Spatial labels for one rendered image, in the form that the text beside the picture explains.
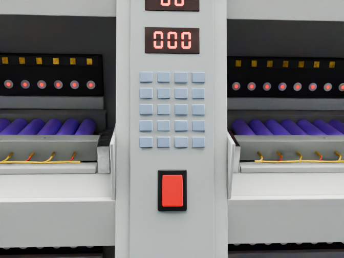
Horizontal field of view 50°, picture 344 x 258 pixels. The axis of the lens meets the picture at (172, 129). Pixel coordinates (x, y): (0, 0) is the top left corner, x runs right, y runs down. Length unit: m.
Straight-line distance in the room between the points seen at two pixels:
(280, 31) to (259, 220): 0.31
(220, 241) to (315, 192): 0.09
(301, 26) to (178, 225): 0.36
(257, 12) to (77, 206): 0.23
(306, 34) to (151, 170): 0.35
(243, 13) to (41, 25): 0.30
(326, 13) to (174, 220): 0.23
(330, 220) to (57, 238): 0.24
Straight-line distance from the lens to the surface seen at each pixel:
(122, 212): 0.32
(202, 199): 0.31
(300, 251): 0.54
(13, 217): 0.34
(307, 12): 0.37
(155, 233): 0.31
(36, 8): 0.36
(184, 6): 0.33
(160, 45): 0.31
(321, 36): 0.59
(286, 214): 0.34
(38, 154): 0.39
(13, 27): 0.56
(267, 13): 0.36
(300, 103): 0.52
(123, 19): 0.33
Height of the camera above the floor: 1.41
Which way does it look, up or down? 2 degrees up
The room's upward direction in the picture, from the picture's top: straight up
